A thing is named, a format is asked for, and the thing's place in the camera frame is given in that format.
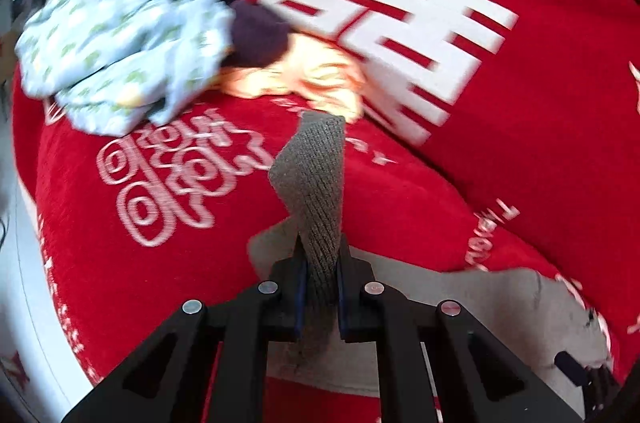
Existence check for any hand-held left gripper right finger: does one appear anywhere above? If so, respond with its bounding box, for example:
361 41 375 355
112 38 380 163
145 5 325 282
335 247 585 423

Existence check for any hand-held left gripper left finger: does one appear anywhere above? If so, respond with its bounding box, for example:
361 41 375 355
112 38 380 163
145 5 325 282
62 247 308 423

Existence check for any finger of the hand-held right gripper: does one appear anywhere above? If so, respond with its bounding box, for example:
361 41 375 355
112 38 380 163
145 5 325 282
582 365 620 421
555 350 587 386

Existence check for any grey knit garment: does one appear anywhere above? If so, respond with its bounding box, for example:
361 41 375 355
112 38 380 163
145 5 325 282
247 112 613 401

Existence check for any red printed blanket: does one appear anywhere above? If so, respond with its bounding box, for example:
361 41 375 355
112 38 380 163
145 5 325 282
10 0 640 423

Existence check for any orange garment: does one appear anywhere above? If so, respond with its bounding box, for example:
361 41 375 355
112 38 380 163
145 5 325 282
217 30 368 124

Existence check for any white bed sheet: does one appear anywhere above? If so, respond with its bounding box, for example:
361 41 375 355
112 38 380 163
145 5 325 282
0 168 93 423

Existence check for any dark purple cloth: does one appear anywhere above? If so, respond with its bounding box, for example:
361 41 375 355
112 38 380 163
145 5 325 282
230 0 292 69

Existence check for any light patterned garment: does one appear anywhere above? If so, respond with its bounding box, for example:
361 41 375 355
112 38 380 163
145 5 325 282
14 0 298 136

